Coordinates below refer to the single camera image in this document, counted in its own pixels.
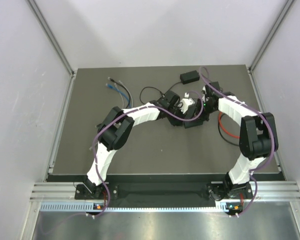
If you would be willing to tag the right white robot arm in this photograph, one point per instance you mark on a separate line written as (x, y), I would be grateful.
(258, 139)

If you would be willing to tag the black network switch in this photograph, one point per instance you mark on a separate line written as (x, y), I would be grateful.
(194, 123)

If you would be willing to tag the perforated cable duct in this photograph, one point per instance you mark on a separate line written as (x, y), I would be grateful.
(96, 207)

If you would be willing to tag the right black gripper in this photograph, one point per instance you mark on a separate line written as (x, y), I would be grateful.
(206, 117)

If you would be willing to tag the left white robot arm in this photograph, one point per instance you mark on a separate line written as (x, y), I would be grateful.
(114, 131)

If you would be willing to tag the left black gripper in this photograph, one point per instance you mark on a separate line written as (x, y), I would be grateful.
(176, 122)

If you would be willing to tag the black power adapter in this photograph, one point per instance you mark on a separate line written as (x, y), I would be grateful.
(189, 77)

